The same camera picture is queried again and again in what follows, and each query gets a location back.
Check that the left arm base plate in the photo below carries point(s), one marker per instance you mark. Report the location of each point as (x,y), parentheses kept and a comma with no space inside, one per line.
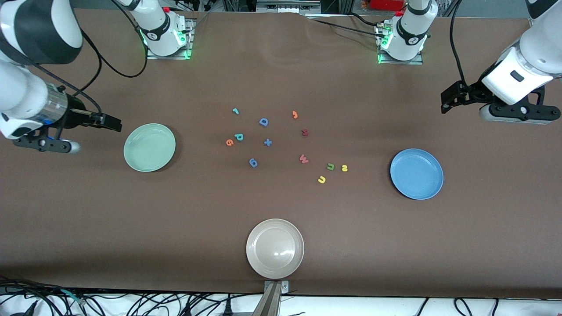
(401,62)

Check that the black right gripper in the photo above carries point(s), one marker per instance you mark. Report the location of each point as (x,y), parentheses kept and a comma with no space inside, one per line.
(75,115)

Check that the blue foam letter D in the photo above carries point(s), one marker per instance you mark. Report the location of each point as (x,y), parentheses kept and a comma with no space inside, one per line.
(263,125)

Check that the red box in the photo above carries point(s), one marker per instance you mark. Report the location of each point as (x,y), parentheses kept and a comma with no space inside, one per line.
(386,4)

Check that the black power plug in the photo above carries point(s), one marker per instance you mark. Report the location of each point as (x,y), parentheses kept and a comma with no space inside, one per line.
(227,309)

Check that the pale green plate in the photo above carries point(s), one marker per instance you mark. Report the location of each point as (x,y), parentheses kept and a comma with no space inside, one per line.
(149,147)

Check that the grey power strip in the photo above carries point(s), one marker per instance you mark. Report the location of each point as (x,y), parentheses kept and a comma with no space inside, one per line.
(287,6)

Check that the teal foam letter p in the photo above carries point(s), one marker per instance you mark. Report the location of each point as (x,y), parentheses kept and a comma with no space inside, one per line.
(239,137)

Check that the beige plate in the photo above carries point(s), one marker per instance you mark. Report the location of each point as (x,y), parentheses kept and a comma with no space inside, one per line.
(274,248)

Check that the blue plate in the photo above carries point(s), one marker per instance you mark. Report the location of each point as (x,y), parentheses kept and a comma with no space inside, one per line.
(417,173)

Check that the blue foam letter g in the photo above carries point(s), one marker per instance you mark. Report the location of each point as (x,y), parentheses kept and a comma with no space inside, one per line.
(253,163)

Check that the pink foam letter W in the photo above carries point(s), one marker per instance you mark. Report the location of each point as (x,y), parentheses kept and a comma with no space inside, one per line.
(303,159)

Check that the aluminium camera post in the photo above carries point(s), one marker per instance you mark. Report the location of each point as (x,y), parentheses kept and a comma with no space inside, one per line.
(272,300)

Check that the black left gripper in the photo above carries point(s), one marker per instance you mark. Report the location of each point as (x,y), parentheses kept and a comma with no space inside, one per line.
(473,93)

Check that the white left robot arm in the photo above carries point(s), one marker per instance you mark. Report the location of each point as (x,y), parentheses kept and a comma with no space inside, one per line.
(410,30)

